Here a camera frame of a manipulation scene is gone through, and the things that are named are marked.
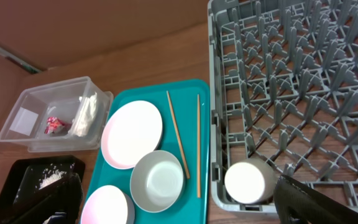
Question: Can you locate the white napkin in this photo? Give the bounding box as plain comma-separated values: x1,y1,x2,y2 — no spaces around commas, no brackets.
68,93,98,137

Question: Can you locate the clear plastic bin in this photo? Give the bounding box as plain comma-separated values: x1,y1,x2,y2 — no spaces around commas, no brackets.
0,77,114,152

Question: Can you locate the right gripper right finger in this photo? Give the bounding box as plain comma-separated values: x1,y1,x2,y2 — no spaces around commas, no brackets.
273,175,358,224

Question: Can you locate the wooden chopstick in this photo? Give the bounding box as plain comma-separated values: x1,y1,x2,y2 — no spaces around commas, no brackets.
196,95,201,198
166,90,190,179

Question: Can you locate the grey bowl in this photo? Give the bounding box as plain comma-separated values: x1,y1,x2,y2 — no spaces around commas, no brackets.
130,150,185,213

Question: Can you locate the grey dish rack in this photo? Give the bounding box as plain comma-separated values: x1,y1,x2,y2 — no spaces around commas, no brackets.
208,0,358,215

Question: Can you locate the white rice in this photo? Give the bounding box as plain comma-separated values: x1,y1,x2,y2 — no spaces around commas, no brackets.
37,164,67,190

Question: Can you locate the black tray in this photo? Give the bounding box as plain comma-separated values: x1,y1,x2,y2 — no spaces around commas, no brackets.
0,155,86,211

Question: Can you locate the teal serving tray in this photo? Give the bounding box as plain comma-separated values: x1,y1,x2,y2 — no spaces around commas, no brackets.
79,78,211,224

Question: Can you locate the large white plate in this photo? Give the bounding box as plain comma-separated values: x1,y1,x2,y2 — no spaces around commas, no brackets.
101,100,163,169

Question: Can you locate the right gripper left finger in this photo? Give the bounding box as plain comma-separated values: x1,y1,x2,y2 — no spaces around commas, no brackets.
0,173,83,223

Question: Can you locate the red sauce packet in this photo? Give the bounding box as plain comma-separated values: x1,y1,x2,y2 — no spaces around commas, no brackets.
44,116,71,135

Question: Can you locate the small white cup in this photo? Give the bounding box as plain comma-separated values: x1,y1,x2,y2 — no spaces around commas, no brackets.
224,159,278,204

